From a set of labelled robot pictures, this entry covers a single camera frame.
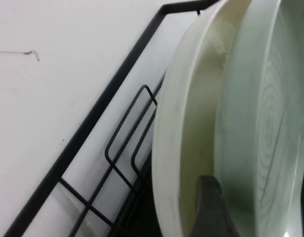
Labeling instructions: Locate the cream white plate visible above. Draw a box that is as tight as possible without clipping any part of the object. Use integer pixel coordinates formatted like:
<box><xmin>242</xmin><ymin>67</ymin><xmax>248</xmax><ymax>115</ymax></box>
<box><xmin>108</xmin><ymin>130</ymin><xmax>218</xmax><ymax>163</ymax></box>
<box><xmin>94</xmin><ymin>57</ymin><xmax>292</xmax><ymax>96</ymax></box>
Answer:
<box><xmin>151</xmin><ymin>0</ymin><xmax>253</xmax><ymax>237</ymax></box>

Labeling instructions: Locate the pale green plate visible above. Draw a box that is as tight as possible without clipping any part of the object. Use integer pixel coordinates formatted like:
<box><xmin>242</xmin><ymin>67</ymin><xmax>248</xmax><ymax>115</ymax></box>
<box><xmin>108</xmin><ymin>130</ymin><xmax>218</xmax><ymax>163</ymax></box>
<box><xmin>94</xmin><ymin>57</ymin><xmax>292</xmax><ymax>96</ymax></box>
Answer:
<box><xmin>213</xmin><ymin>0</ymin><xmax>304</xmax><ymax>237</ymax></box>

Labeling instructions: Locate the black plastic drain tray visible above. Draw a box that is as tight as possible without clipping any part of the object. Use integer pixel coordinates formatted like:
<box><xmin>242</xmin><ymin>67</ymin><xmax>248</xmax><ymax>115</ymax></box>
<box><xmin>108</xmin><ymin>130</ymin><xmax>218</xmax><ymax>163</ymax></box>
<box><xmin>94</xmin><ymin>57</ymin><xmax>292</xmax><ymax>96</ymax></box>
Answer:
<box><xmin>109</xmin><ymin>153</ymin><xmax>165</xmax><ymax>237</ymax></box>

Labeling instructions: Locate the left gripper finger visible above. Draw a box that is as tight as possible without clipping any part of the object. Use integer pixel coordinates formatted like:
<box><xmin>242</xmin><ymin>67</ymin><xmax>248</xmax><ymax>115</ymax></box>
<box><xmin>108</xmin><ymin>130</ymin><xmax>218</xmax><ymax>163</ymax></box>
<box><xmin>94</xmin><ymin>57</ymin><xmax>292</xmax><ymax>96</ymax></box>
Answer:
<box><xmin>190</xmin><ymin>174</ymin><xmax>239</xmax><ymax>237</ymax></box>

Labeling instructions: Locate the black wire dish rack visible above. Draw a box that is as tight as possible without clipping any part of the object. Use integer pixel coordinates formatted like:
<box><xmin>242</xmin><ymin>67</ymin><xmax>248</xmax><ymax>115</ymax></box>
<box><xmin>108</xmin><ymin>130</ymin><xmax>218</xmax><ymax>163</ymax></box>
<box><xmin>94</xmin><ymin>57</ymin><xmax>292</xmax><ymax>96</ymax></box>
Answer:
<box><xmin>3</xmin><ymin>0</ymin><xmax>304</xmax><ymax>237</ymax></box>

